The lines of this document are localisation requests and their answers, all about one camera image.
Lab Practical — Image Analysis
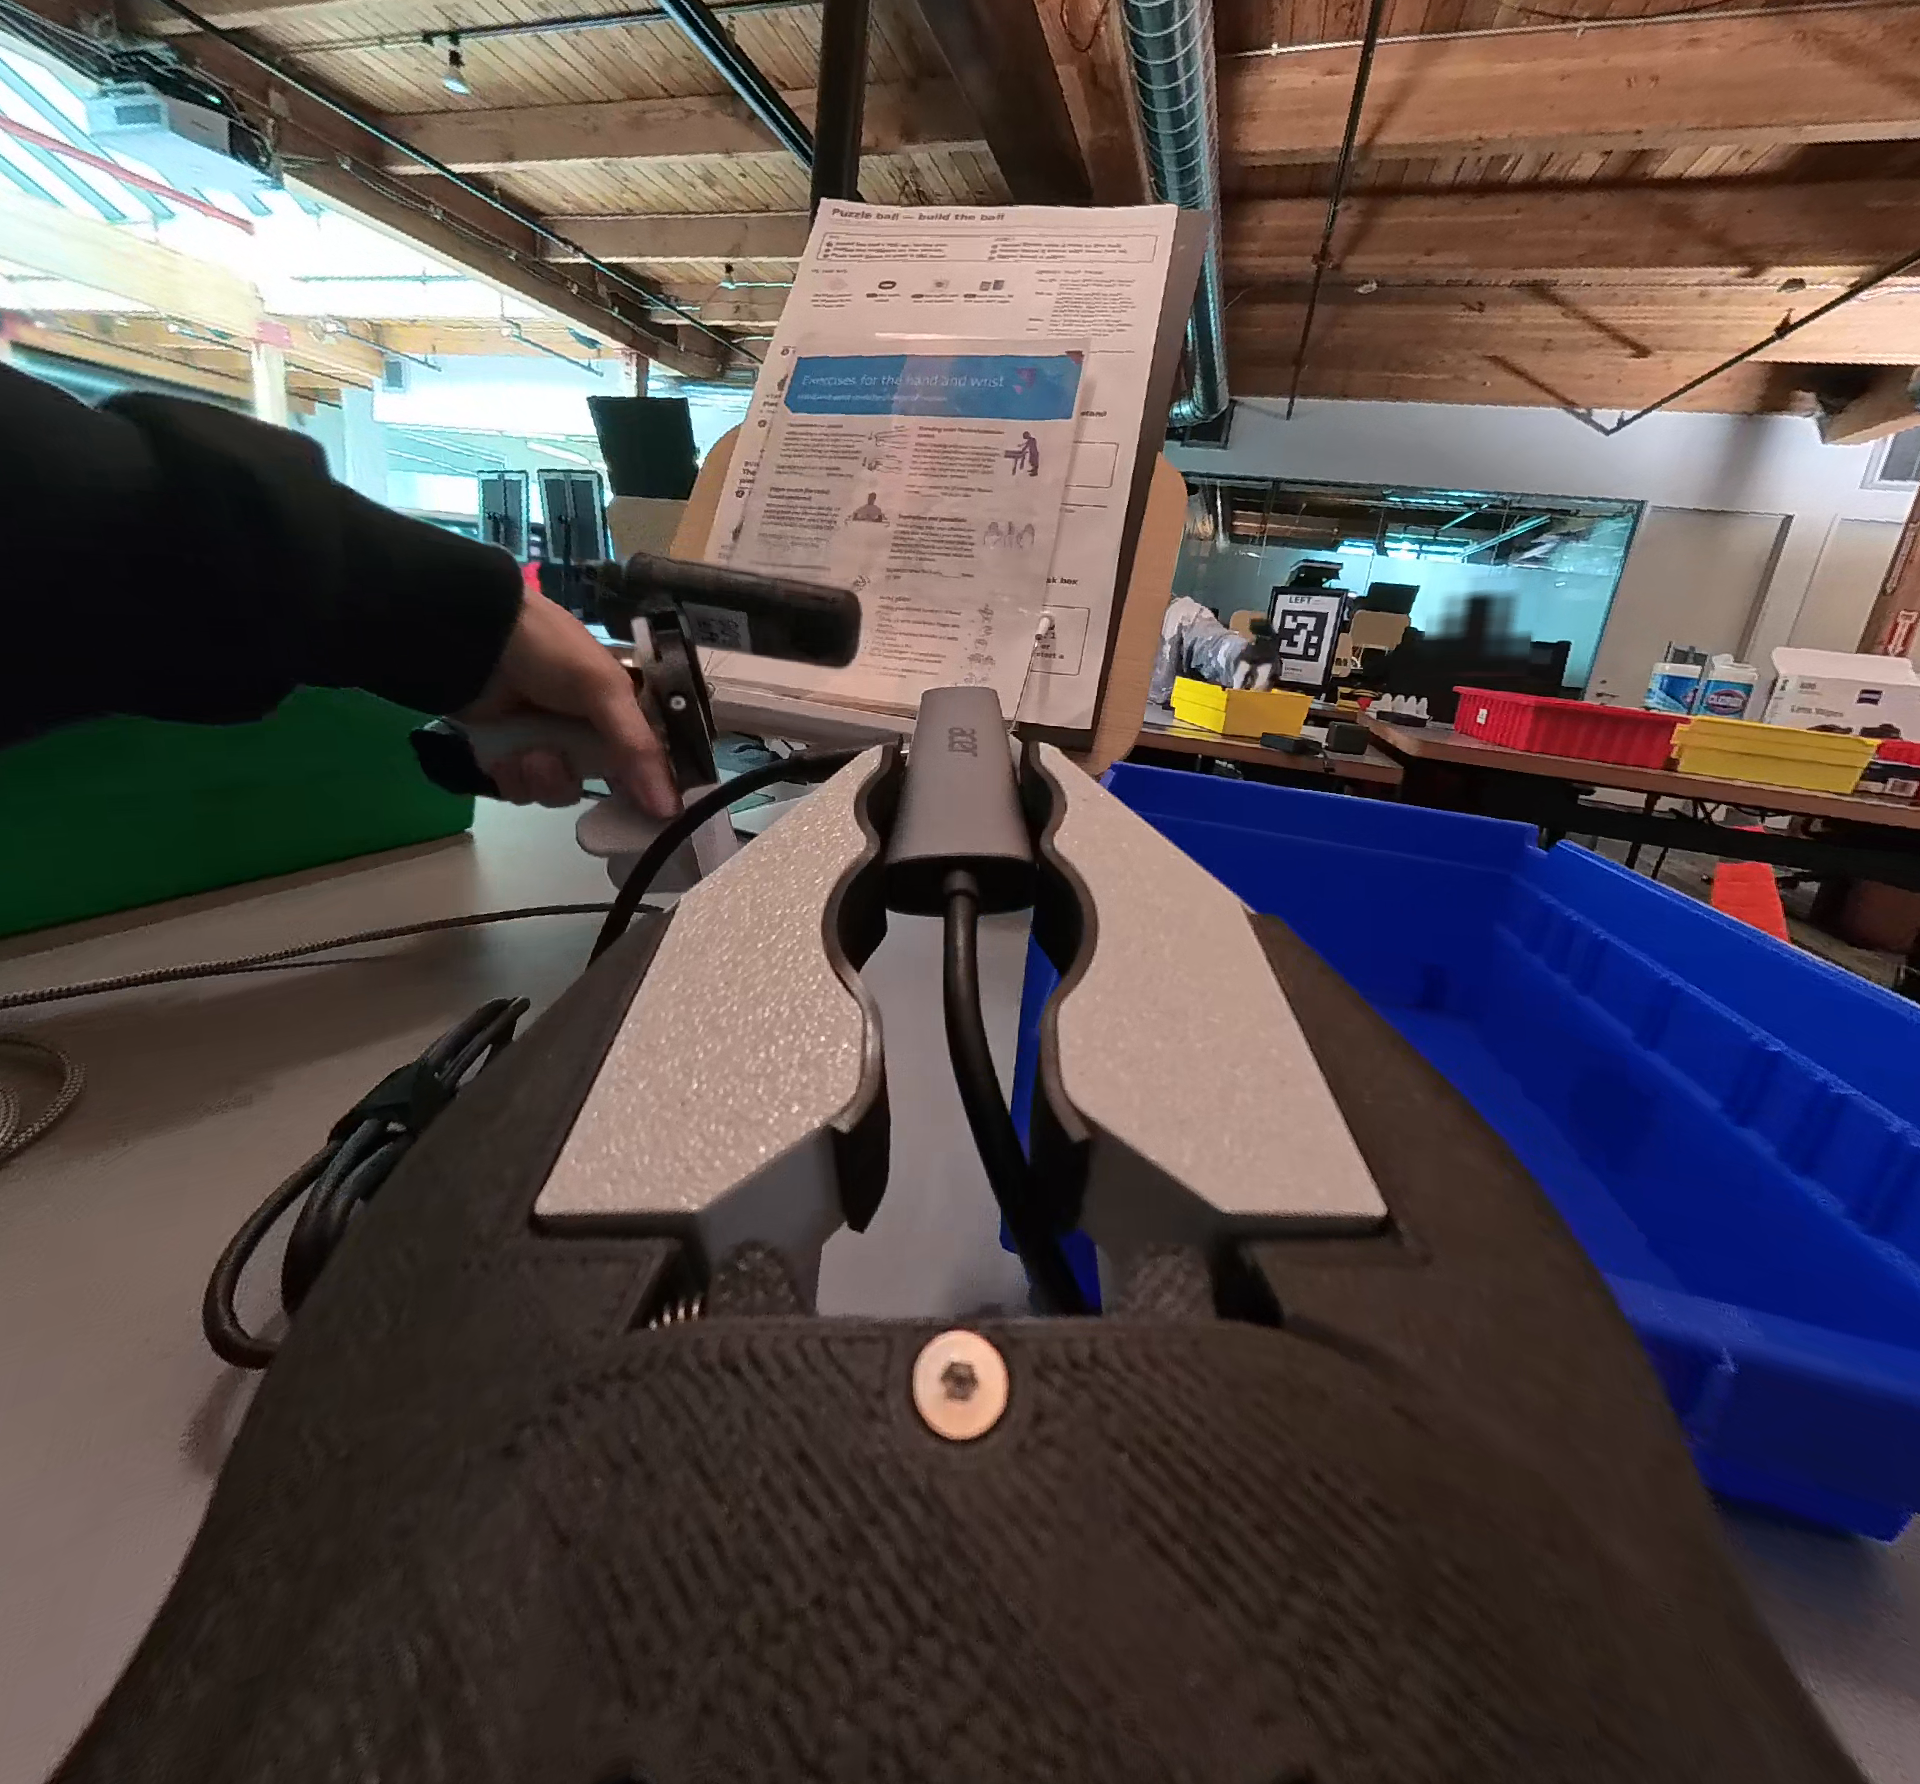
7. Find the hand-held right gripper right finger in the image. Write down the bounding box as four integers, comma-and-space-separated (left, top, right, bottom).
1024, 739, 1391, 1284

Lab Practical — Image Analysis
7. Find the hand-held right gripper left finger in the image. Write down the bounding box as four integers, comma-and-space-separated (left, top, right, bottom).
531, 741, 906, 1284

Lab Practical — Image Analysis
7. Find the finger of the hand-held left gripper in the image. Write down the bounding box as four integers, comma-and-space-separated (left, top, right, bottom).
625, 604, 725, 800

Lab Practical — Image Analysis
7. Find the black hub cable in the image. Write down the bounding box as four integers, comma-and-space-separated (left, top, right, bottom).
939, 872, 1098, 1317

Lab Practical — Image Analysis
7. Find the grey braided usb-c cable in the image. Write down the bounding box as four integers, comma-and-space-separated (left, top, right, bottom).
0, 905, 669, 1166

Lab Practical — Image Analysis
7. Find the person's left hand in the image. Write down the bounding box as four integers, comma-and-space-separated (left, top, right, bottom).
450, 589, 685, 819

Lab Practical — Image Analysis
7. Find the blue header exercise sheet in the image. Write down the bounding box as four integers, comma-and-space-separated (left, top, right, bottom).
702, 339, 1093, 685

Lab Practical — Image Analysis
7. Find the black panel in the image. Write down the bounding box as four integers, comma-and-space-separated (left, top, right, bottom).
587, 396, 702, 506

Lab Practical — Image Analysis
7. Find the small yellow bin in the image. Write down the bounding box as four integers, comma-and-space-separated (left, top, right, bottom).
1170, 674, 1315, 739

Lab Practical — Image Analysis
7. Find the blue plastic bin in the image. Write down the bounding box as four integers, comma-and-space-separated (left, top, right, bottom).
1011, 759, 1920, 1543

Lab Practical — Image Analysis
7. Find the instruction sheet on stand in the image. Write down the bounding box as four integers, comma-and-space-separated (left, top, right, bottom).
673, 205, 1214, 775

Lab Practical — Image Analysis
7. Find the wooden work table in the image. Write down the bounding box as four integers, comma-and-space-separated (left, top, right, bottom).
1355, 715, 1920, 844

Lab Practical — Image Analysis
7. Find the printed tag sign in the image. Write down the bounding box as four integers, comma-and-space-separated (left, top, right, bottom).
1265, 585, 1350, 694

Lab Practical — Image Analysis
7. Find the white instruction sheet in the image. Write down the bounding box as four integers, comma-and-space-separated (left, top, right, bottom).
704, 195, 1187, 736

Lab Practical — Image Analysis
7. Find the red plastic bin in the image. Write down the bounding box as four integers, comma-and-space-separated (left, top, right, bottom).
1451, 684, 1683, 772

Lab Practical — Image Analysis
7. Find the green plastic bin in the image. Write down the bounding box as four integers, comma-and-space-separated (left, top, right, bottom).
0, 685, 479, 939

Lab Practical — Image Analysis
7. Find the long yellow bin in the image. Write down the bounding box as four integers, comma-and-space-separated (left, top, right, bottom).
1669, 715, 1881, 798

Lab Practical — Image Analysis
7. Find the white cardboard box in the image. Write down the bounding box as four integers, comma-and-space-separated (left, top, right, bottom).
1765, 645, 1920, 745

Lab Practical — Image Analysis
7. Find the ceiling projector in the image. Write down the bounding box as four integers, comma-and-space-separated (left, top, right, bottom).
81, 86, 235, 160

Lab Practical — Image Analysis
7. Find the black bundled cable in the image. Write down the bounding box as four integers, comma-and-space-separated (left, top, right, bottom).
201, 745, 902, 1369

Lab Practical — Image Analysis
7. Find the black steel post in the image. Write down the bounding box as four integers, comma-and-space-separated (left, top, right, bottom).
809, 0, 885, 212

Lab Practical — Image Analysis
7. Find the black ceiling track rail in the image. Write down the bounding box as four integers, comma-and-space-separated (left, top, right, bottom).
531, 0, 821, 170

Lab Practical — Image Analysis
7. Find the metal ventilation duct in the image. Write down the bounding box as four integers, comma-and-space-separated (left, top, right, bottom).
1093, 0, 1236, 430

